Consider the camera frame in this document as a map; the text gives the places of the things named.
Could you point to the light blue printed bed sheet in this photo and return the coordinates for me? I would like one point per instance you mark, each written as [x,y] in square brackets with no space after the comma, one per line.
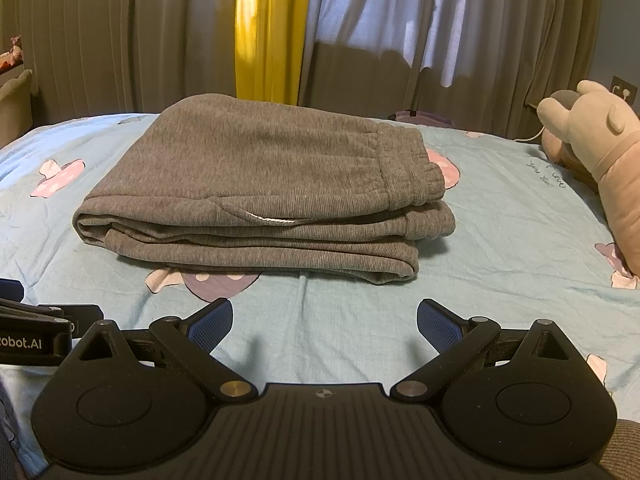
[500,240]

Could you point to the yellow curtain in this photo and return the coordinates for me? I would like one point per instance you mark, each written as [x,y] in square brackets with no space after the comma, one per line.
[267,30]

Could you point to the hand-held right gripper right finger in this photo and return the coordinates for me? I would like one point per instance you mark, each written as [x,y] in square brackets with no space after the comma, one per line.
[440,325]

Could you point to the pink plush toy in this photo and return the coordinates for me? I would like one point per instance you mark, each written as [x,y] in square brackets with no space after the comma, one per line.
[565,152]

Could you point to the grey pants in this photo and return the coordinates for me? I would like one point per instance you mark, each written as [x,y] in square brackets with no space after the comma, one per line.
[260,180]

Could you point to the grey pleated curtain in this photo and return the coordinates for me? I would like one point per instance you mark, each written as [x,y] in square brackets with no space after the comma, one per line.
[545,25]
[135,35]

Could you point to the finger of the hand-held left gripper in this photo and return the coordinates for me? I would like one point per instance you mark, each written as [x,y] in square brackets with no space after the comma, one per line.
[11,291]

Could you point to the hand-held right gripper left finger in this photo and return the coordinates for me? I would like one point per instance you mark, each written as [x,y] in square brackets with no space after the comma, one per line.
[212,322]

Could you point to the beige chair back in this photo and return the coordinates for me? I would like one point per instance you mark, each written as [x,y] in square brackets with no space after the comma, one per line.
[15,110]

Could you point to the small pink toy figure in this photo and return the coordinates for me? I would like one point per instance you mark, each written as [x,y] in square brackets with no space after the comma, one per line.
[12,52]

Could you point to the purple pillow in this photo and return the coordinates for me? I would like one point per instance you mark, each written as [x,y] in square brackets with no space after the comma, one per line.
[425,117]

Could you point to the grey-brown cloth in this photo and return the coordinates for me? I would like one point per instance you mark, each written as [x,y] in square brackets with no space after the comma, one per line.
[625,455]

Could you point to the beige plush toy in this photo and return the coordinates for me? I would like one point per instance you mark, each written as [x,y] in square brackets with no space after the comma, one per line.
[615,160]

